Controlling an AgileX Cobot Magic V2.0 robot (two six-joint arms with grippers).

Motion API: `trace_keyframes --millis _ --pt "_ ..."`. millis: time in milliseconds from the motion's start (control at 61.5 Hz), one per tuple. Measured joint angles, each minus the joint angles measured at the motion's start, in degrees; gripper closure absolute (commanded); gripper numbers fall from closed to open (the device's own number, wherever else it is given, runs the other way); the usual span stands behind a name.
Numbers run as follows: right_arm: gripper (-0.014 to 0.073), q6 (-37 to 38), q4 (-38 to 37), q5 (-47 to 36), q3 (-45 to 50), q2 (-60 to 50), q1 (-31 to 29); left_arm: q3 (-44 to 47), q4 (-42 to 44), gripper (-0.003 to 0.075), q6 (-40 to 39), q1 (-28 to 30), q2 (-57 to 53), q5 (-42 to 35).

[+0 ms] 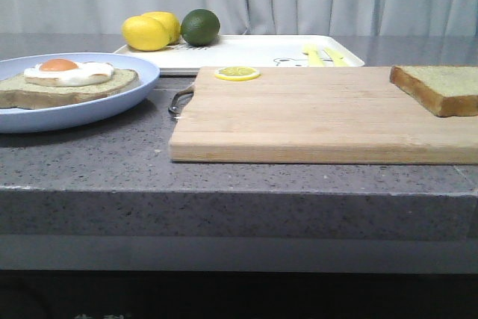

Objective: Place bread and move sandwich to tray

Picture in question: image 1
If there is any yellow lemon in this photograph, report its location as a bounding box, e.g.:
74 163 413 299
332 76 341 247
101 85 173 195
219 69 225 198
121 16 170 51
143 11 181 45

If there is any yellow plastic fork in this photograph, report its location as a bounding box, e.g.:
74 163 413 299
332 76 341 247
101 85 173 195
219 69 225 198
302 43 325 67

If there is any white tray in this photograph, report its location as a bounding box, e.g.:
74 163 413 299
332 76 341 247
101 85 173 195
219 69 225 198
116 35 364 75

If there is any fried egg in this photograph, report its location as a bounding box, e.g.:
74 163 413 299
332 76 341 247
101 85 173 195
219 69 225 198
23 58 114 87

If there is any metal cutting board handle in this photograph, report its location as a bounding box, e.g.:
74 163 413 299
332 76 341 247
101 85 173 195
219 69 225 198
168 84 195 119

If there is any green lime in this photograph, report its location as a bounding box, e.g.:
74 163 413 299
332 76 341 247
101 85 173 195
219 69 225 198
181 9 220 46

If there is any bread slice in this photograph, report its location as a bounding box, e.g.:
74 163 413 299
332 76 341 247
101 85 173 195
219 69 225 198
1 69 141 110
390 65 477 117

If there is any light blue plate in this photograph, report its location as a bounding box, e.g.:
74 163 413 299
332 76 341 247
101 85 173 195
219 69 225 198
1 52 160 134

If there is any lemon slice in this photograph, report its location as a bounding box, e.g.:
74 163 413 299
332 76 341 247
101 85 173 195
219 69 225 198
214 66 261 81

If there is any wooden cutting board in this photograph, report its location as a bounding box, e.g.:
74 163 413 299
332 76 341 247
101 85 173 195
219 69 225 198
169 66 477 164

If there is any rear yellow lemon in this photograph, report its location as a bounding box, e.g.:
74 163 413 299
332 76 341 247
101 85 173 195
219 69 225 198
143 11 181 45

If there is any yellow plastic knife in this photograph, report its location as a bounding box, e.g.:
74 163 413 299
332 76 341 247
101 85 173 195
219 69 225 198
323 47 348 66

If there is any front yellow lemon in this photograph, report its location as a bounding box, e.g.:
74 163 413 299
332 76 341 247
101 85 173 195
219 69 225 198
121 16 170 51

